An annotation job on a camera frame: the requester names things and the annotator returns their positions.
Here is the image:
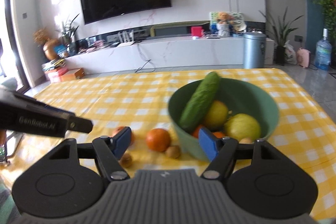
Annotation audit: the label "orange cardboard box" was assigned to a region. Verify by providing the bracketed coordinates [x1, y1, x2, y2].
[60, 68, 85, 82]

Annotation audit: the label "brown vase dried flowers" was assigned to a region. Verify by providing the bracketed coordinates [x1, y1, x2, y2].
[33, 28, 60, 61]

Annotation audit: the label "white wifi router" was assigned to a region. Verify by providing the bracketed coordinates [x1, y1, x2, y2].
[118, 31, 135, 47]

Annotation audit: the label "white plastic bag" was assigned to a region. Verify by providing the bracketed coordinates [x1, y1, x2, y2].
[284, 40, 297, 65]

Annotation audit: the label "yellow checkered tablecloth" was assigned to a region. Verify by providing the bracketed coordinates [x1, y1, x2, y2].
[0, 67, 336, 221]

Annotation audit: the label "pink piglet heater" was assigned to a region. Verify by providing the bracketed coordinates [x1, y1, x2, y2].
[296, 48, 310, 68]

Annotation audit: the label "white marble tv cabinet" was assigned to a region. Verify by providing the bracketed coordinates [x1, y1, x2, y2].
[64, 36, 276, 75]

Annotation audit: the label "silver pedal trash bin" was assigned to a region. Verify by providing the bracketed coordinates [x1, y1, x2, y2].
[243, 32, 266, 69]

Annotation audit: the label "green colander bowl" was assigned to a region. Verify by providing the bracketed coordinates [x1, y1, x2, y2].
[168, 78, 280, 161]

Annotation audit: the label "green cucumber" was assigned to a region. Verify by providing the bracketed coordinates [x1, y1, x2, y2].
[179, 72, 221, 131]

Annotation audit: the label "potted plant on cabinet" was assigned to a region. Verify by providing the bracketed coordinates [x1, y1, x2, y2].
[55, 14, 79, 58]

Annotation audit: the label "yellow-green pear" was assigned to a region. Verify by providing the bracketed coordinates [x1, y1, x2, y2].
[224, 113, 261, 141]

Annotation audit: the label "blue water jug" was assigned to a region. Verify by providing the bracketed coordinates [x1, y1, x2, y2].
[314, 28, 332, 71]

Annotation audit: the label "potted long-leaf plant right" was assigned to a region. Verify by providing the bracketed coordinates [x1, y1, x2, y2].
[259, 7, 303, 65]

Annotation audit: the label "stack of books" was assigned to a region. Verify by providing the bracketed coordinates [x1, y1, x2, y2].
[42, 59, 69, 83]

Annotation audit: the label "red-green apple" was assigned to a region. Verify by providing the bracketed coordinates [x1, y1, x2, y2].
[202, 100, 229, 131]

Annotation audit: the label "black power cable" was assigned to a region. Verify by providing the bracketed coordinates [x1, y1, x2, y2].
[134, 45, 156, 74]

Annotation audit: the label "red box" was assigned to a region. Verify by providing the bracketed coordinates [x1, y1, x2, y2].
[191, 26, 203, 38]

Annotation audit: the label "brown longan small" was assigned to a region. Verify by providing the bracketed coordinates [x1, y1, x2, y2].
[119, 152, 133, 168]

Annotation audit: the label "teddy bear in basket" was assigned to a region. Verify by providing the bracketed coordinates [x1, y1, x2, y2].
[217, 12, 234, 38]

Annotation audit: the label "orange tangerine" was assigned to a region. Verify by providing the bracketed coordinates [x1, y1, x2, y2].
[213, 131, 226, 139]
[191, 124, 204, 139]
[146, 128, 171, 152]
[112, 126, 136, 146]

